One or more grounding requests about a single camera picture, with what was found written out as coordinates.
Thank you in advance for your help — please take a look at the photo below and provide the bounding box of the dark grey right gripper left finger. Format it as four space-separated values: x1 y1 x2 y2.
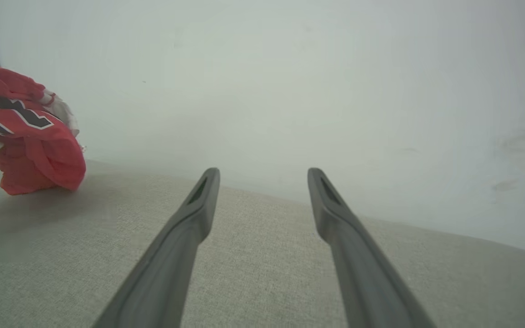
92 167 221 328

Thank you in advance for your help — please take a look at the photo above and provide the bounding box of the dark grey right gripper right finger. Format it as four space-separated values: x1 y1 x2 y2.
307 168 437 328

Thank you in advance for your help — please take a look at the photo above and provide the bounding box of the red and white jersey shirt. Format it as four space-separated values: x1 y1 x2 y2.
0 68 87 196

